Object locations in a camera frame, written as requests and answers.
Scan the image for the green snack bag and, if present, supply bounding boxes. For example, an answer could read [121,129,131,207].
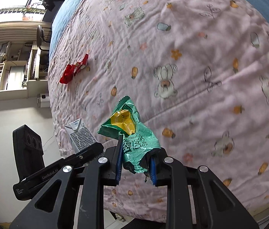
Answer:
[98,96,160,174]

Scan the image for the white milk carton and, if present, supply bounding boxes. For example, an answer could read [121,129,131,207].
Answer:
[65,118,96,153]

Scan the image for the white air purifier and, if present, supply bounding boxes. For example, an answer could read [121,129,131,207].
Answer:
[37,93,50,108]

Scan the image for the red sock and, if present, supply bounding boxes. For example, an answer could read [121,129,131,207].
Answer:
[60,64,76,84]

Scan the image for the white desk with shelves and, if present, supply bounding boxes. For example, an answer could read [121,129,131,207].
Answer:
[0,41,49,101]

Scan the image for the red candy wrapper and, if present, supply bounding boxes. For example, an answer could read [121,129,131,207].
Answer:
[73,54,89,76]

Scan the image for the pink bear-print quilt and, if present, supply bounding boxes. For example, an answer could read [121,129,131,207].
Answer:
[48,0,269,214]

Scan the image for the dark desk chair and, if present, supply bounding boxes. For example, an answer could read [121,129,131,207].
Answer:
[36,25,51,52]

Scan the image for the blue bed sheet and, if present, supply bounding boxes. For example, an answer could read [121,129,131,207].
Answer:
[49,0,82,60]

